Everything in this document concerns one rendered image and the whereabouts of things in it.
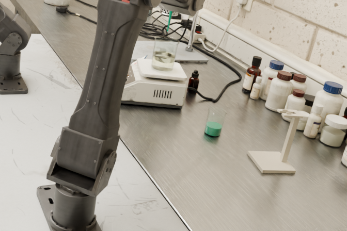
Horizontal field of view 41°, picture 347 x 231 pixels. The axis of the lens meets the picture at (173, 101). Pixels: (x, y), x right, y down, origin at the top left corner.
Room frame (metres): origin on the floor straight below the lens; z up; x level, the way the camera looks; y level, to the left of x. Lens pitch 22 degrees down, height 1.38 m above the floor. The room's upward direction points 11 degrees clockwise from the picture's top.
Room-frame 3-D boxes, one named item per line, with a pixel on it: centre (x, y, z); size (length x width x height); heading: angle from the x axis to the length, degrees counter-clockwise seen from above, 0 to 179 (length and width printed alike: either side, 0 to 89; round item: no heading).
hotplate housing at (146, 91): (1.15, 0.07, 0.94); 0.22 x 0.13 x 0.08; 104
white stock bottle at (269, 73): (1.33, -0.28, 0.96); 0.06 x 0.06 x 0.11
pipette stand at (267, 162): (0.91, -0.24, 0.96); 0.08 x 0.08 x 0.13; 19
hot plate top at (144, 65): (1.16, 0.05, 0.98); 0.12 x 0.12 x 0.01; 14
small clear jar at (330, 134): (1.09, -0.41, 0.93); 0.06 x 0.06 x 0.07
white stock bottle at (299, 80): (1.29, -0.34, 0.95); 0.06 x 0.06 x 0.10
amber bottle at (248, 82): (1.36, -0.22, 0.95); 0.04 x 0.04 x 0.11
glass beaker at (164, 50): (1.15, 0.04, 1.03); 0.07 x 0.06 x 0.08; 55
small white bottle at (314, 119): (1.10, -0.36, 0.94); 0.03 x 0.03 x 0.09
